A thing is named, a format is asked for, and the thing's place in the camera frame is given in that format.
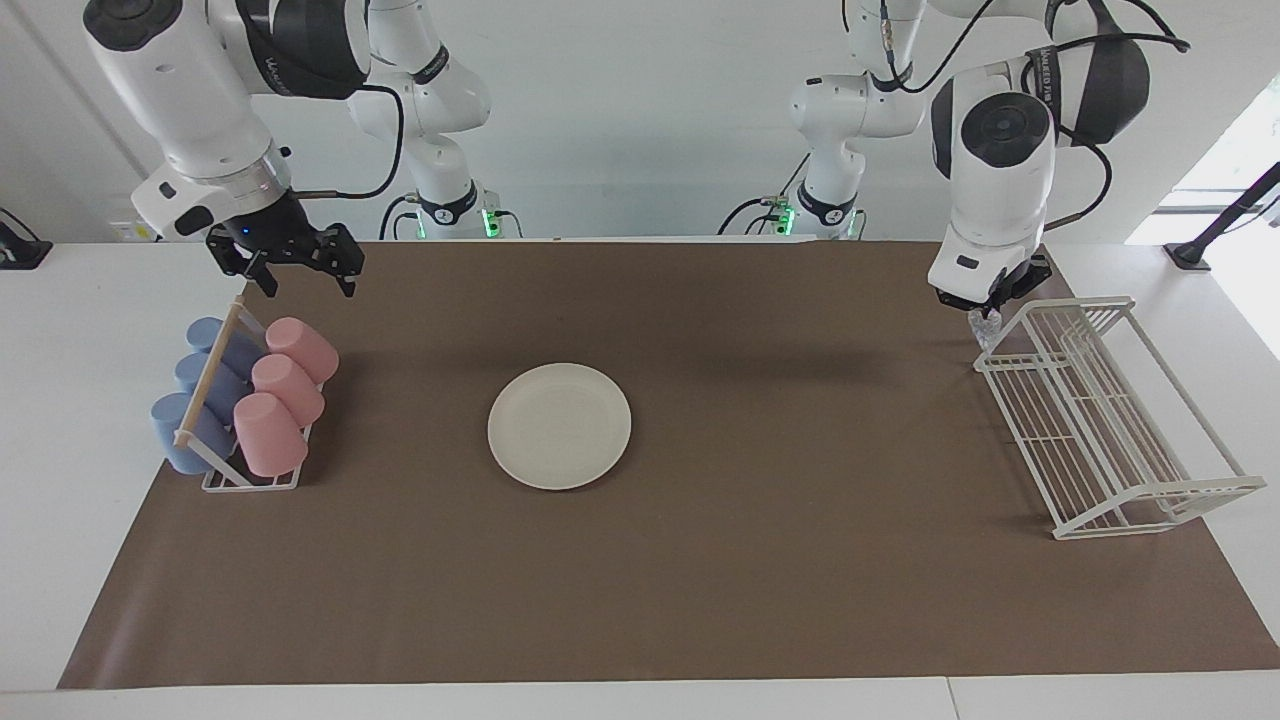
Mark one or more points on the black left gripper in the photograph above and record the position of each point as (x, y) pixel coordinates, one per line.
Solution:
(1000, 292)

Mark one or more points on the silver mesh sponge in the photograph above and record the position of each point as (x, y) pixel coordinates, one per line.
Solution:
(985, 335)

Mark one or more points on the black desk device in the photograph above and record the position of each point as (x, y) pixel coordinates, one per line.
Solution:
(25, 255)

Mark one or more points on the cream round plate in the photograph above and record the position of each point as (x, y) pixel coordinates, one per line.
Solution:
(560, 425)

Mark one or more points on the brown paper table mat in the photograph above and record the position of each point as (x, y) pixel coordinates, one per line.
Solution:
(700, 580)

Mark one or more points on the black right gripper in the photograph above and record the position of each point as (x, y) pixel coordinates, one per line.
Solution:
(275, 230)

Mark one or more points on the pink plastic cup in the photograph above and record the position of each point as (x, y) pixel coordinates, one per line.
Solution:
(290, 388)
(305, 348)
(268, 435)

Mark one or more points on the cup rack with wooden rod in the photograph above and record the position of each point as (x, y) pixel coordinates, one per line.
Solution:
(210, 372)

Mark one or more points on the black clamp stand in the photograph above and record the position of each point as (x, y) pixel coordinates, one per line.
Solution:
(1190, 255)

